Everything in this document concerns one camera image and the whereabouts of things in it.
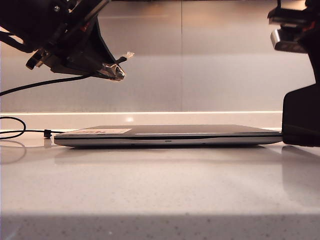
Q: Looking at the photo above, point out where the black charging cable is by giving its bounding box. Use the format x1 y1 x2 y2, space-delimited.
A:
0 51 135 140

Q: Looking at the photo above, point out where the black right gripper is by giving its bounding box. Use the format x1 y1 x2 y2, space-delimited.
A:
281 0 320 149

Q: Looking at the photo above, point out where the black right camera bracket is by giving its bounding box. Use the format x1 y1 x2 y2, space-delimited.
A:
266 0 316 27

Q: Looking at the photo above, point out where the dark overhead cabinet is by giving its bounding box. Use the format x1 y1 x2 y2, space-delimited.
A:
109 0 278 3

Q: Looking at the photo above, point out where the silver closed laptop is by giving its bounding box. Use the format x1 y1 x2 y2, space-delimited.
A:
53 124 284 148

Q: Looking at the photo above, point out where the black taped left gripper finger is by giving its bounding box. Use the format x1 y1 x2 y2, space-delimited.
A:
50 56 126 83

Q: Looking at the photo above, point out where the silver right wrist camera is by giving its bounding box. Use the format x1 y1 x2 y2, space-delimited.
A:
270 28 310 54

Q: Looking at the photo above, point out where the white red-lettered sticker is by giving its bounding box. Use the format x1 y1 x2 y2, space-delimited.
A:
74 128 133 136

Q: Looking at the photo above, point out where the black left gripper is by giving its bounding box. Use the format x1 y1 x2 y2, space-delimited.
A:
0 0 118 72

